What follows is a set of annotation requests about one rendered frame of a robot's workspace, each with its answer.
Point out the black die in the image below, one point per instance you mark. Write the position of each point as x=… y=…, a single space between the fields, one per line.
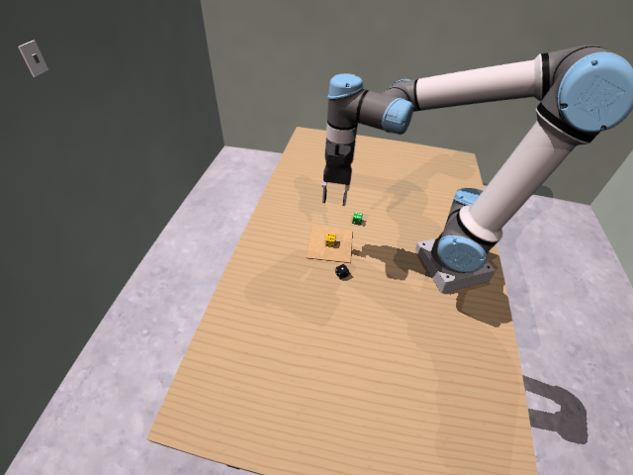
x=341 y=271

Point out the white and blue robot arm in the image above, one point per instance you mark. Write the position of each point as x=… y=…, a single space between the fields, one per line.
x=595 y=94

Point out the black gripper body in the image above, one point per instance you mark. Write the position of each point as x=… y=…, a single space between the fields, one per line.
x=336 y=152

